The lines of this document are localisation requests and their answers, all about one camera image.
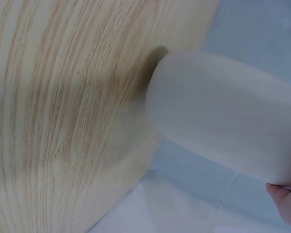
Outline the white plastic cup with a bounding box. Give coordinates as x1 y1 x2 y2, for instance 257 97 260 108
144 50 291 191

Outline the person's right hand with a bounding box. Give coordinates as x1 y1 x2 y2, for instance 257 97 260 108
265 176 291 233

